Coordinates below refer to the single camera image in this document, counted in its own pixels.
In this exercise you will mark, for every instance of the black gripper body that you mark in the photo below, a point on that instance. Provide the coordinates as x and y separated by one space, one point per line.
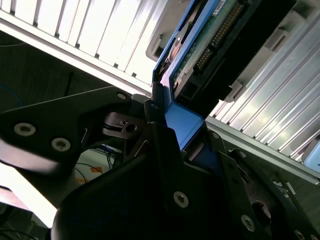
140 205

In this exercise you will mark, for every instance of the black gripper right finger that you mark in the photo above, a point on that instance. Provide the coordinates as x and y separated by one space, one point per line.
232 170

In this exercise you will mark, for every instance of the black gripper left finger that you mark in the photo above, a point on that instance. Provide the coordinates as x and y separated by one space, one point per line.
50 115

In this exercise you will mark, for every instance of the hard disk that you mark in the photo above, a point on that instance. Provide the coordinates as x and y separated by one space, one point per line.
185 120

